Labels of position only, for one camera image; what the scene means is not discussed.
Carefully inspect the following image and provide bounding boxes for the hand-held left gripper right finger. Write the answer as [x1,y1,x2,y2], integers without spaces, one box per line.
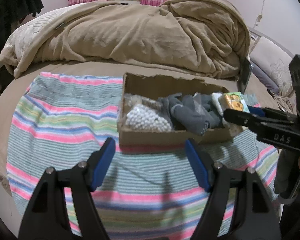
[184,139,282,240]

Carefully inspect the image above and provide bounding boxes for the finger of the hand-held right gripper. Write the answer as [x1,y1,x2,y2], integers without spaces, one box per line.
[223,109,300,151]
[247,106,298,124]

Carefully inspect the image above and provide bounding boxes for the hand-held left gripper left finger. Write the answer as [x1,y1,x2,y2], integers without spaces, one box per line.
[17,137,116,240]

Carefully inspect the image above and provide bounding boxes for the yellow green printed tissue packet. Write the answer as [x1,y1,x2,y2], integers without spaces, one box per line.
[221,92,250,137]

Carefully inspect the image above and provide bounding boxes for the white packet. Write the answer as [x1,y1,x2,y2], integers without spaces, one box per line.
[211,92,227,115]

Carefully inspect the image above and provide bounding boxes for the grey sock with dots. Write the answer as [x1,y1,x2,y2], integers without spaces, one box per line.
[170,105,224,137]

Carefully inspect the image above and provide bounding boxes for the clear plastic bag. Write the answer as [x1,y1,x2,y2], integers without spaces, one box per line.
[192,92,213,113]

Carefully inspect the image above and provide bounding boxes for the brown cardboard box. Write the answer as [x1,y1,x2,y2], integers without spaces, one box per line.
[117,72,243,148]

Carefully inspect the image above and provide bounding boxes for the grey knit glove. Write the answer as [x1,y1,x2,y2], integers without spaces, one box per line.
[181,95,198,110]
[157,94,183,120]

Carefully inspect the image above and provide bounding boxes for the bag of white beads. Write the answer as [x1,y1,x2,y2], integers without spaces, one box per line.
[125,104,172,132]

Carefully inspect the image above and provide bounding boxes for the bag of wooden cotton swabs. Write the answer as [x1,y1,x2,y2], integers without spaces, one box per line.
[124,94,163,110]

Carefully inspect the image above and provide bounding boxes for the white flower pattern pillow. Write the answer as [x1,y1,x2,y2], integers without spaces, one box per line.
[250,36,298,98]

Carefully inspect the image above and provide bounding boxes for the grey pillow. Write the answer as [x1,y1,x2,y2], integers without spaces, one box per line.
[251,64,282,93]

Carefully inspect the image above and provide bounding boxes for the black phone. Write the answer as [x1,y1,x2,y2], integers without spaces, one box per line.
[237,57,253,94]

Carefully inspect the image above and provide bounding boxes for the grey bed headboard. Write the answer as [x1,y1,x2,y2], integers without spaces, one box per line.
[249,26,294,57]

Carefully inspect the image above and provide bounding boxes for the striped pastel towel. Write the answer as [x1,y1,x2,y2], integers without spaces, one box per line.
[6,72,280,240]

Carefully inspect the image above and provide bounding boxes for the bed with brown sheet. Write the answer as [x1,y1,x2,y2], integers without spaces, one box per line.
[0,55,300,195]

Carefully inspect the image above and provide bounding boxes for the beige fleece blanket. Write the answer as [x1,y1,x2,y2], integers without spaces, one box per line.
[14,0,252,79]

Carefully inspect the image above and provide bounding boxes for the cream embossed quilt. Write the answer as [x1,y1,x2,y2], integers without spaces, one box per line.
[0,4,83,78]

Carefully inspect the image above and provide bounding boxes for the black clothes hanging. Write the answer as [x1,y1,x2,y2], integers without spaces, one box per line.
[0,0,44,55]

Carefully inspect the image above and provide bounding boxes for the white wall cable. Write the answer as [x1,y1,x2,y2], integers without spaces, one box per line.
[255,0,269,28]

